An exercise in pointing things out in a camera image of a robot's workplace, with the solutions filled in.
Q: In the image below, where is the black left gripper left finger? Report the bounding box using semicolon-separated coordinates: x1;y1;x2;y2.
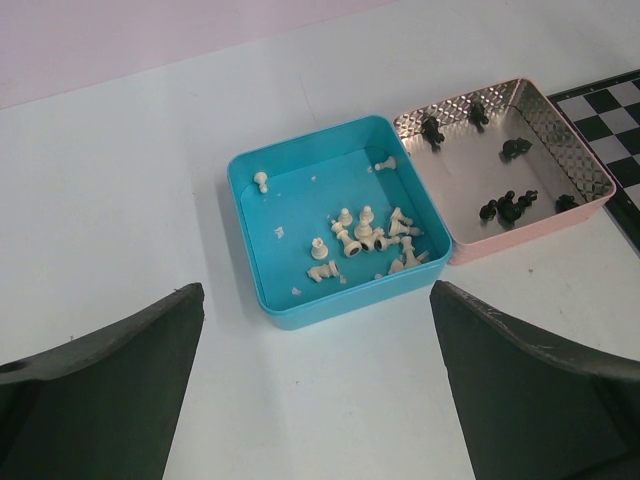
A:
1;283;205;479

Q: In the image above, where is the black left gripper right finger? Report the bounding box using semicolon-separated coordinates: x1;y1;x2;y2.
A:
430;281;639;479

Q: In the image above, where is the black chess pieces cluster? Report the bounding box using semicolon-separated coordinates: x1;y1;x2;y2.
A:
411;105;580;225

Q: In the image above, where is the white chess pieces cluster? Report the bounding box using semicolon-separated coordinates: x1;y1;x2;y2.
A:
306;155;431;283

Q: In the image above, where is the white chess piece upright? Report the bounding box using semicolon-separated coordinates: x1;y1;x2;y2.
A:
253;171;268;194

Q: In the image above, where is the pink plastic tray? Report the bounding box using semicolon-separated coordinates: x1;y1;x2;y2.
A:
392;78;616;265

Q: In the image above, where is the blue plastic tray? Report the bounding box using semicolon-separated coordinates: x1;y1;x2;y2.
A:
227;116;453;330

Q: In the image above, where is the black silver chessboard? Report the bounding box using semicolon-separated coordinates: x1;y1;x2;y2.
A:
549;70;639;250

